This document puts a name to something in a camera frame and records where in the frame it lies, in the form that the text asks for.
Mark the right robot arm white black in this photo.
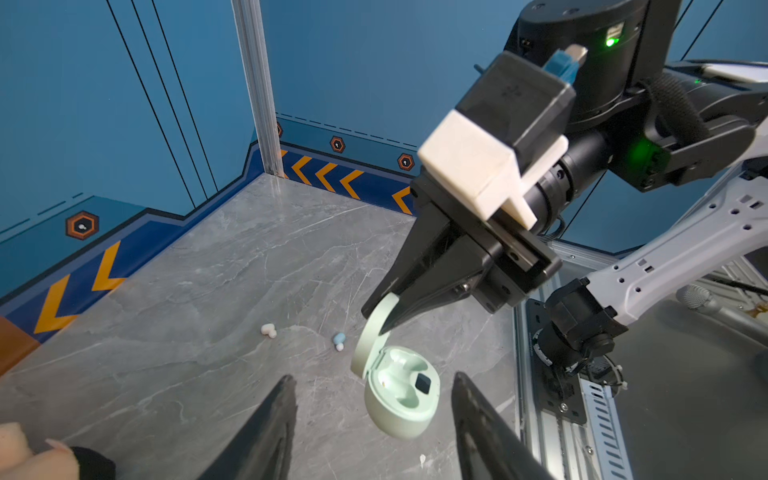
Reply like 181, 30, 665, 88
362, 1, 767, 394

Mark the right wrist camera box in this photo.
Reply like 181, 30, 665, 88
417, 52, 576, 229

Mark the aluminium front rail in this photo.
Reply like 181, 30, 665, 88
514, 241, 633, 479

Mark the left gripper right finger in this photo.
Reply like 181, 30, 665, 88
451, 372, 551, 480

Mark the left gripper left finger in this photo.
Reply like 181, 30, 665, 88
199, 375, 297, 480

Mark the plush doll pink shirt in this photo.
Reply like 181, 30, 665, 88
1, 422, 116, 480

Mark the mint green earbud case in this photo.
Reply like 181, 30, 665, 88
351, 293, 441, 440

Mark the blue earbud right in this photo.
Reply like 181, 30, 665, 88
332, 333, 346, 352

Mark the white vent grille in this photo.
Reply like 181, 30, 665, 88
580, 379, 633, 480

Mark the right corner aluminium post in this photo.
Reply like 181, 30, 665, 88
232, 0, 285, 178

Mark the mint earbud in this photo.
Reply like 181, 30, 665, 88
260, 323, 277, 339

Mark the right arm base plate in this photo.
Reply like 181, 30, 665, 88
531, 329, 596, 425

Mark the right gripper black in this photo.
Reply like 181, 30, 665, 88
361, 173, 563, 334

